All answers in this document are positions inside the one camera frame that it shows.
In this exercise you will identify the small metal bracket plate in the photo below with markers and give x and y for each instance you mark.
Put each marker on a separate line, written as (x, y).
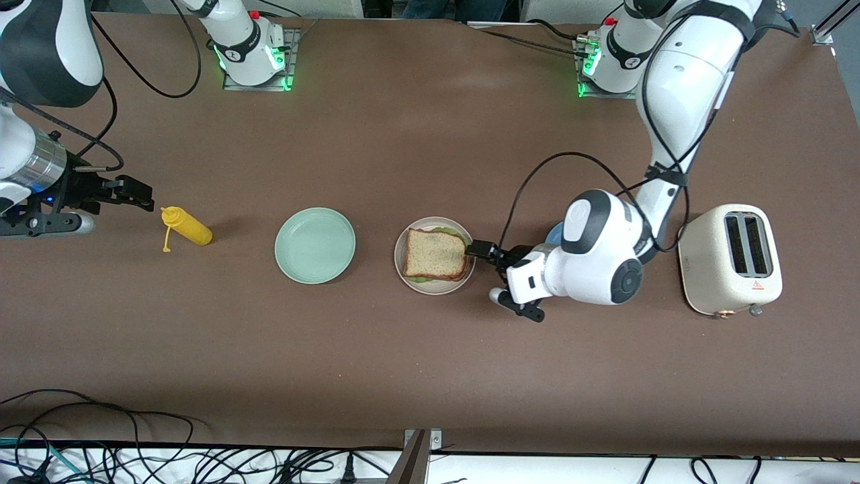
(435, 440)

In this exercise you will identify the mint green round plate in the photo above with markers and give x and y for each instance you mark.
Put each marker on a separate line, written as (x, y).
(314, 245)

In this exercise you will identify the green lettuce leaf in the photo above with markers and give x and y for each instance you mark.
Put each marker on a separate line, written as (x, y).
(447, 230)

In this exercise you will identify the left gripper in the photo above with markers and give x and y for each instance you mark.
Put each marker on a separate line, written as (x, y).
(516, 256)

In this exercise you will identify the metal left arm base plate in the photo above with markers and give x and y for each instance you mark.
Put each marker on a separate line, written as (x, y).
(588, 67)

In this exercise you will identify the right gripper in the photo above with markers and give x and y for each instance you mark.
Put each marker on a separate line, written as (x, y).
(79, 190)

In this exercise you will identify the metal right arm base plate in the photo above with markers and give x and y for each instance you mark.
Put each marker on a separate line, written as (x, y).
(293, 54)

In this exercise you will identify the black power plug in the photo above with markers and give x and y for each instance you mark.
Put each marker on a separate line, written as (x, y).
(349, 470)

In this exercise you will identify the person in blue jeans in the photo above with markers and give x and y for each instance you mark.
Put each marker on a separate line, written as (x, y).
(457, 8)

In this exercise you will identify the white two-slot toaster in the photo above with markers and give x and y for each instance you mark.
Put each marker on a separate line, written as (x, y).
(705, 269)

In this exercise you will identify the brown toast bread slice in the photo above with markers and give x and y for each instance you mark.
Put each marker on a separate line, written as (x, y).
(435, 254)

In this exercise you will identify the grey metal post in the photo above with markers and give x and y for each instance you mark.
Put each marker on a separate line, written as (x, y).
(411, 464)

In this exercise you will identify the yellow mustard squeeze bottle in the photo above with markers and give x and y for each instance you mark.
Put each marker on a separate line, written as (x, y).
(191, 228)

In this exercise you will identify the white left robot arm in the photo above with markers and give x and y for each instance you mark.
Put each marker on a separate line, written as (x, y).
(678, 101)

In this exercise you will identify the aluminium profile rail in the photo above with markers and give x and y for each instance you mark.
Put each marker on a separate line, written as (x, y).
(821, 35)

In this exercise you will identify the blue round plate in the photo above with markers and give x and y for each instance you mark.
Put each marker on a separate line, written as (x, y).
(553, 235)

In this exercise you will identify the beige round plate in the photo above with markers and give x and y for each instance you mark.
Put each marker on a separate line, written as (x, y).
(437, 288)

